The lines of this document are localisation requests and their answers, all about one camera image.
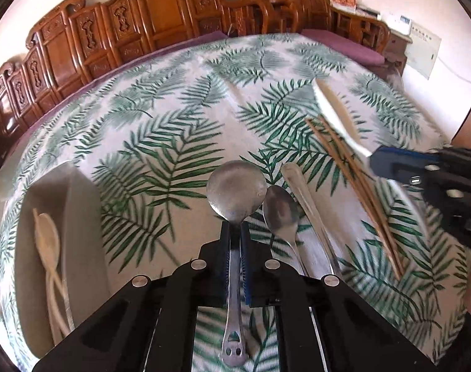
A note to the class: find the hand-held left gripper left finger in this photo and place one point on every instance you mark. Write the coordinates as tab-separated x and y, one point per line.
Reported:
222	271

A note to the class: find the oval metal spoon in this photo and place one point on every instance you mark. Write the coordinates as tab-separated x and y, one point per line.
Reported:
280	209

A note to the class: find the round metal spoon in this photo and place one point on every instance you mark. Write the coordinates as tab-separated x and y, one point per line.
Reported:
235	190

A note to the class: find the grey metal container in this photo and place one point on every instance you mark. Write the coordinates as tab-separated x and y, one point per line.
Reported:
80	221

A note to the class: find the white electrical panel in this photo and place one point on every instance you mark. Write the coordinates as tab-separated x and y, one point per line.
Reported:
423	52

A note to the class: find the wooden side table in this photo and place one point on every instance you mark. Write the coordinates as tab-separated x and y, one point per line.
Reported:
396	46

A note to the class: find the purple armchair cushion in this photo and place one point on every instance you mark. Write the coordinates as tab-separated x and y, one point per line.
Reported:
348	48

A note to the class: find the carved wooden sofa bench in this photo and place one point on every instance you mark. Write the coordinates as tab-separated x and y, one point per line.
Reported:
161	7

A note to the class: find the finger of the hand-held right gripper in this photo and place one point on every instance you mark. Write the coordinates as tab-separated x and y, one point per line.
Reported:
402	155
394	170

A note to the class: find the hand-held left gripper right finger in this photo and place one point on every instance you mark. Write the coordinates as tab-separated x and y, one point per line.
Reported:
246	271

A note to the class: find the white telephone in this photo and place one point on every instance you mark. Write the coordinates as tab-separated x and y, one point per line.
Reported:
400	23

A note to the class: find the small white box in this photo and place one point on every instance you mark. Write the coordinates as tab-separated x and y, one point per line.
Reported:
368	11

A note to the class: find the white plastic spoon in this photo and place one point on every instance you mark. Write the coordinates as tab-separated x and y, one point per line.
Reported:
47	236
336	108

